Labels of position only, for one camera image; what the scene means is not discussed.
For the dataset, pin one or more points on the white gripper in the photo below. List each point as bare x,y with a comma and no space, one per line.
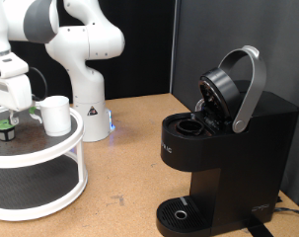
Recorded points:
11,92

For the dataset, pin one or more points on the green-lidded reusable coffee pod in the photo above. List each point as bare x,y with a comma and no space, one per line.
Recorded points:
4,133

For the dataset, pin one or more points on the black Keurig coffee machine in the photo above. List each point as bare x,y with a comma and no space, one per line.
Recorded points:
238,164

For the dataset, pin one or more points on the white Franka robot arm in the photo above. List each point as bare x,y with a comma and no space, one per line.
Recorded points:
89,42

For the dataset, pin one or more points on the white two-tier turntable shelf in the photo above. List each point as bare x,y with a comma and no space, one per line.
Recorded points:
34,158

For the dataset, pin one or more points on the black backdrop curtain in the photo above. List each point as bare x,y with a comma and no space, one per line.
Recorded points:
145,49

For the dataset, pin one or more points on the grey partition panel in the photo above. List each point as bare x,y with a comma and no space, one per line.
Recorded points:
221,26

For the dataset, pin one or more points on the black tape strip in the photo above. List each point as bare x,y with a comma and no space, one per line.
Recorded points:
259,230

